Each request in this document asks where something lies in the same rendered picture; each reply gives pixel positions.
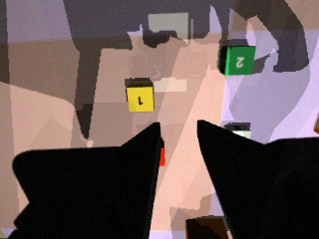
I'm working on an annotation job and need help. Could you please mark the yellow block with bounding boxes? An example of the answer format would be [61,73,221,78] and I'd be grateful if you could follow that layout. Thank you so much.
[127,84,155,112]

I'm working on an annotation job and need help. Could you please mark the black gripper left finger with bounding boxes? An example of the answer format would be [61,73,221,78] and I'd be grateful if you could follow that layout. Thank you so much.
[12,122,161,239]

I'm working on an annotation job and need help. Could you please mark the green block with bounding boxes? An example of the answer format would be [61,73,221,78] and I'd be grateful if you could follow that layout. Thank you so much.
[220,46,256,76]

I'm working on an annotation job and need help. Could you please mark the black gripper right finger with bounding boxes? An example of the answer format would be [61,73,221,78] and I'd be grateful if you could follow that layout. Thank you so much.
[196,119,319,239]

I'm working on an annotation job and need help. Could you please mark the white block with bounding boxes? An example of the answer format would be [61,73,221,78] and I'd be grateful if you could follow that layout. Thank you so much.
[223,124,251,138]

